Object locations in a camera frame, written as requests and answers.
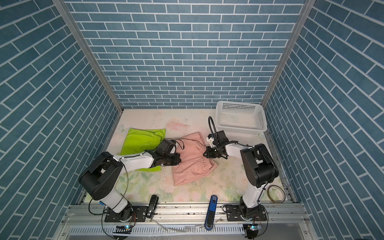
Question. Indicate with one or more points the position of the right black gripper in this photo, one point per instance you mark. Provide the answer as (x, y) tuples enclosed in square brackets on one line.
[(209, 154)]

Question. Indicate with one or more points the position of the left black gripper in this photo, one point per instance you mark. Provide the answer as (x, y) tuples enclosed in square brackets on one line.
[(177, 161)]

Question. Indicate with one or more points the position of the pink shorts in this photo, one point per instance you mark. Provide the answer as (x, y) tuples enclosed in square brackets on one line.
[(194, 165)]

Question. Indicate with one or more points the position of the lime green shorts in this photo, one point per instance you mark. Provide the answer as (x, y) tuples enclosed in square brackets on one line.
[(138, 141)]

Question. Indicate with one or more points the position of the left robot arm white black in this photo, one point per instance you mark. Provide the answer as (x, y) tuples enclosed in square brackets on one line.
[(100, 177)]

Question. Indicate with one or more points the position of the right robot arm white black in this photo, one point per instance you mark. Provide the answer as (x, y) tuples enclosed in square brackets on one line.
[(260, 171)]

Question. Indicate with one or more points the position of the white plastic laundry basket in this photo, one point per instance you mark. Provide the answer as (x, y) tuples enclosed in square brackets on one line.
[(242, 118)]

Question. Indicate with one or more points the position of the blue black handheld device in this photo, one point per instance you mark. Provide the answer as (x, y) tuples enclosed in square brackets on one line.
[(210, 217)]

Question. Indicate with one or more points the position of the left green circuit board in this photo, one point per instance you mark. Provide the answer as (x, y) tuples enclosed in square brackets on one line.
[(126, 229)]

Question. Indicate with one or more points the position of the green circuit board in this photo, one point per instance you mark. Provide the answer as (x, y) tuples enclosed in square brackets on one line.
[(126, 229), (253, 227)]

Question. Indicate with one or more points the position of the right green circuit board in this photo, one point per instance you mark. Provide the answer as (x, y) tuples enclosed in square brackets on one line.
[(253, 227)]

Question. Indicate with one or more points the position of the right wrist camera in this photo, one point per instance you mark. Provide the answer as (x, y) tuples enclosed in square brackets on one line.
[(217, 139)]

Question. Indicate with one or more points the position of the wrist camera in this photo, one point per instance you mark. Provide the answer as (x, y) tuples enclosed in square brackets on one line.
[(166, 147), (217, 139)]

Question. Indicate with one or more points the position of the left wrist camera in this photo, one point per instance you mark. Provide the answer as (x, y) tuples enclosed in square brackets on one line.
[(166, 147)]

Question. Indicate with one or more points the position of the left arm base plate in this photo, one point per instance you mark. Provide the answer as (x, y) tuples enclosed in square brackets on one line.
[(129, 214)]

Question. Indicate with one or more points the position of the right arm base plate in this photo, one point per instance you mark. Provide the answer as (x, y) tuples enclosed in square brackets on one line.
[(236, 213)]

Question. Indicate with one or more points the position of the aluminium front rail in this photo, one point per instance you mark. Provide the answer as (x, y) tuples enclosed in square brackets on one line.
[(187, 213)]

